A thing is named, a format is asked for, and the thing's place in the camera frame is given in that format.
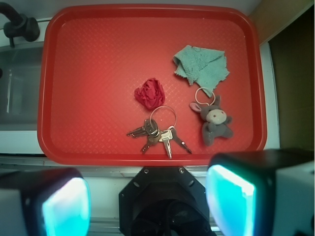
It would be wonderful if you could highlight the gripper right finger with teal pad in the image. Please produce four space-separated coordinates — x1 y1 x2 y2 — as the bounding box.
205 148 315 236

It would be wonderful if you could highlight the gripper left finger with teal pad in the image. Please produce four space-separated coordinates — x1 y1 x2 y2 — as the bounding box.
0 168 91 236

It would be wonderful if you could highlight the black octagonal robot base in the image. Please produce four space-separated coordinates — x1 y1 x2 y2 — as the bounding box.
119 167 215 236

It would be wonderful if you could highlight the bunch of metal keys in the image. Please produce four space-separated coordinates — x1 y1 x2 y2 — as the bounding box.
126 105 192 159

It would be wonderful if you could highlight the teal cloth rag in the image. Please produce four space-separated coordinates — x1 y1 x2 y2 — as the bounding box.
173 45 229 97

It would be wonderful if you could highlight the stainless steel sink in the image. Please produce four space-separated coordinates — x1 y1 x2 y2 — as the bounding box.
0 45 43 131

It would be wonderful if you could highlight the crumpled red cloth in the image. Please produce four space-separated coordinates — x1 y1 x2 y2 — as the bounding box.
134 78 165 110

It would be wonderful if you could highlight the red plastic tray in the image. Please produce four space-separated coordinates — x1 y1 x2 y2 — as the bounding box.
37 4 267 166

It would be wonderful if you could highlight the black faucet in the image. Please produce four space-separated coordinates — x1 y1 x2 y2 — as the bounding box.
0 2 40 48

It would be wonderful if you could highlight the gray plush donkey keychain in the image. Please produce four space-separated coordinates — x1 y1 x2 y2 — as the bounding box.
189 87 234 147

